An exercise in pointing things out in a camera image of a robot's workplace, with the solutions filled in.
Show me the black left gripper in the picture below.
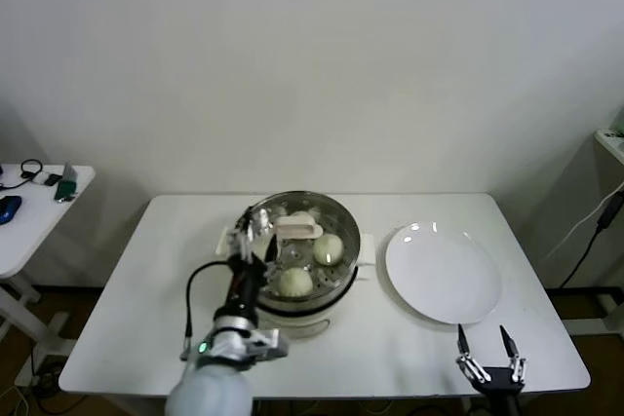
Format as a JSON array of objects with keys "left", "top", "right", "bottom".
[{"left": 224, "top": 207, "right": 284, "bottom": 322}]

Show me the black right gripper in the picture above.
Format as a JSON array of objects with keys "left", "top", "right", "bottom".
[{"left": 455, "top": 323, "right": 528, "bottom": 416}]

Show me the glass lid with white handle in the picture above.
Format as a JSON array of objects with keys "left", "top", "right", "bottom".
[{"left": 232, "top": 193, "right": 361, "bottom": 299}]

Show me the perforated steel steamer basket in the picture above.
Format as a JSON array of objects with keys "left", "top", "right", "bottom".
[{"left": 214, "top": 190, "right": 375, "bottom": 314}]

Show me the white electric cooker base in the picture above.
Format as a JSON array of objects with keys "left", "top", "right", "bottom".
[{"left": 253, "top": 269, "right": 371, "bottom": 342}]

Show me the white round plate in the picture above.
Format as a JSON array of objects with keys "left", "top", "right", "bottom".
[{"left": 384, "top": 222, "right": 503, "bottom": 325}]

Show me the green tool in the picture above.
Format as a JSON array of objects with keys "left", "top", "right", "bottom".
[{"left": 52, "top": 180, "right": 77, "bottom": 204}]

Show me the white side table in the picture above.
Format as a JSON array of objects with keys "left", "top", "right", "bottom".
[{"left": 0, "top": 165, "right": 95, "bottom": 339}]

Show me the white shelf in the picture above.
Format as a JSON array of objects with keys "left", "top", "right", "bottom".
[{"left": 593, "top": 127, "right": 624, "bottom": 167}]

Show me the blue computer mouse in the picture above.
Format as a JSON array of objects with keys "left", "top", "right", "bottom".
[{"left": 0, "top": 195, "right": 23, "bottom": 226}]

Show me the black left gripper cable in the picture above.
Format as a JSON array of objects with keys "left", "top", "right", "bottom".
[{"left": 180, "top": 261, "right": 236, "bottom": 362}]

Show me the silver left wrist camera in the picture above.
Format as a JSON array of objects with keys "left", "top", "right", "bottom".
[{"left": 243, "top": 327, "right": 291, "bottom": 362}]

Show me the white table frame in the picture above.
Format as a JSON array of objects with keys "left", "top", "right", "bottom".
[{"left": 597, "top": 288, "right": 624, "bottom": 327}]

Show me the white wall cable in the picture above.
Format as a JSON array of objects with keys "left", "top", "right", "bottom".
[{"left": 538, "top": 180, "right": 624, "bottom": 266}]

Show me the black power adapter with cable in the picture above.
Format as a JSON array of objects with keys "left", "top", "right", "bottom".
[{"left": 555, "top": 191, "right": 624, "bottom": 289}]

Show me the black headphone cable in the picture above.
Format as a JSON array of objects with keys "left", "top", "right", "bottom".
[{"left": 0, "top": 159, "right": 42, "bottom": 192}]

